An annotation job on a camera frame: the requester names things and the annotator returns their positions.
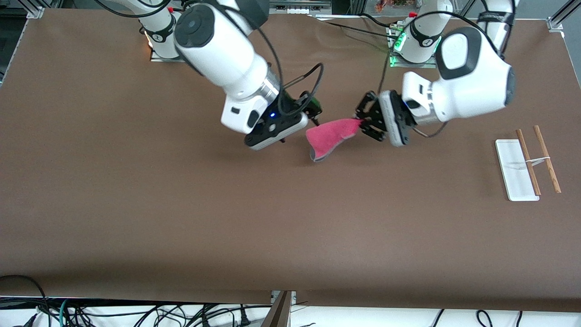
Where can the white power strip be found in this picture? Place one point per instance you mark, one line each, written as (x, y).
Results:
(297, 8)

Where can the metal table corner bracket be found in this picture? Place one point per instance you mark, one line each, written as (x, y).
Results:
(35, 12)
(554, 22)

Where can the pink towel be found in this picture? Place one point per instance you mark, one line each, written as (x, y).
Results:
(329, 136)

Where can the black power plug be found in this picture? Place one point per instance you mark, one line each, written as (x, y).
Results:
(244, 319)

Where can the orange background object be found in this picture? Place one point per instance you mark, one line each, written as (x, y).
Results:
(391, 4)

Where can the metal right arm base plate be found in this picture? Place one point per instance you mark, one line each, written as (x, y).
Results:
(156, 58)

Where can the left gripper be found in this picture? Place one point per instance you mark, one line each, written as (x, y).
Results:
(373, 119)

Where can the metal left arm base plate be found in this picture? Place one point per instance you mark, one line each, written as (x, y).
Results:
(397, 63)

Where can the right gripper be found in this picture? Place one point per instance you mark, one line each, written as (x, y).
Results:
(301, 105)

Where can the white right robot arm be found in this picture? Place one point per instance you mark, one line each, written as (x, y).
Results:
(213, 45)

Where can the white rectangular tray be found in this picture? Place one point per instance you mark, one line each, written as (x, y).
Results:
(517, 177)

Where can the aluminium frame beam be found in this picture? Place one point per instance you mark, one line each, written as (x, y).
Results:
(278, 313)

